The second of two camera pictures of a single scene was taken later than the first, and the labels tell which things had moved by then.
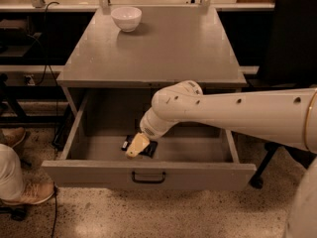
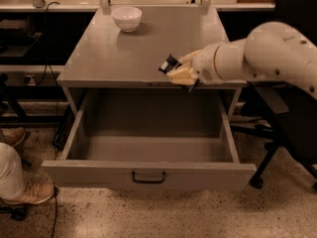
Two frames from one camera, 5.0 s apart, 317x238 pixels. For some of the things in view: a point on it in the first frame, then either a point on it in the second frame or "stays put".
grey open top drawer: x=95 y=122 stays put
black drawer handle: x=133 y=177 stays put
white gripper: x=148 y=129 -> x=204 y=64
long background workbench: x=40 y=23 stays put
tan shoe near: x=34 y=190 stays put
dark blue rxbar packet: x=150 y=150 -> x=169 y=63
